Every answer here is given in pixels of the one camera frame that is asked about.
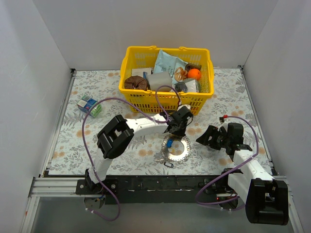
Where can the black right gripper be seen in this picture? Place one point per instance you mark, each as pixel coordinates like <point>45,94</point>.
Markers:
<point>215,137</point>

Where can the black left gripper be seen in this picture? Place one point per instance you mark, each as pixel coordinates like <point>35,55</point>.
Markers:
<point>177,131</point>

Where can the key with blue tag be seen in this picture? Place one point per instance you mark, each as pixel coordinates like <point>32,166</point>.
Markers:
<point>169,143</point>

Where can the large silver keyring with chain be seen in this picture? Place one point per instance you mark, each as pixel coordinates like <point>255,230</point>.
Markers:
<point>179,151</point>

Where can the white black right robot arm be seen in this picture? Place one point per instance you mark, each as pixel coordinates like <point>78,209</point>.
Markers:
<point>265,198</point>

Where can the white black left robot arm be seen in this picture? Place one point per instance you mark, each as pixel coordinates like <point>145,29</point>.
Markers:
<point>116,135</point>

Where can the key with black tag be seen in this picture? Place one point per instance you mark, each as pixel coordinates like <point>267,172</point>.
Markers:
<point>165,163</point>

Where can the clear bag with dark item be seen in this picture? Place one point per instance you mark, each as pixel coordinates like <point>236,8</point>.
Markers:
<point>188,85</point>

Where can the grey paper roll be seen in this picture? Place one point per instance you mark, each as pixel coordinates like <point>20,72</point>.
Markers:
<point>159,79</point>

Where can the yellow plastic shopping basket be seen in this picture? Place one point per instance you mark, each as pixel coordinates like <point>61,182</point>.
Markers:
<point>145,56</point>

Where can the orange fruit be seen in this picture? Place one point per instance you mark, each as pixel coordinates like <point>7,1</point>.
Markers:
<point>194,74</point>

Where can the brown wrapped snack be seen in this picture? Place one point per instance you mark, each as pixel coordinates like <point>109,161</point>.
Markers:
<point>190,66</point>

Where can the light blue snack bag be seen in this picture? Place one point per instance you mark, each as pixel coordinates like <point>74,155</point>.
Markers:
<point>175,67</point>

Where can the white box in basket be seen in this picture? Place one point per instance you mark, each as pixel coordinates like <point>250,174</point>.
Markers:
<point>142,72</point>

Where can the floral table mat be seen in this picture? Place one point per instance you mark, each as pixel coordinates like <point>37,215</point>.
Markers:
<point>76,146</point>

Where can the blue green carton pack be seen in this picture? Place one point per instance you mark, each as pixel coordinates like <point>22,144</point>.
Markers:
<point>86,103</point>

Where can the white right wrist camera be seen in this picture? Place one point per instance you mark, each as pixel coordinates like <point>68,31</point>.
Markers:
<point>223,122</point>

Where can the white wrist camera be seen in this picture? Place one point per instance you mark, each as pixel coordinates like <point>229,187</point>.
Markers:
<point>223,122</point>
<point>184,105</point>

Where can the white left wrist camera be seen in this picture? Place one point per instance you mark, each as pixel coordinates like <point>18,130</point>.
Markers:
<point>184,105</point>

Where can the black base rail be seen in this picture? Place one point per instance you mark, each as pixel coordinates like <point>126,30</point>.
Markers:
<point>156,188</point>

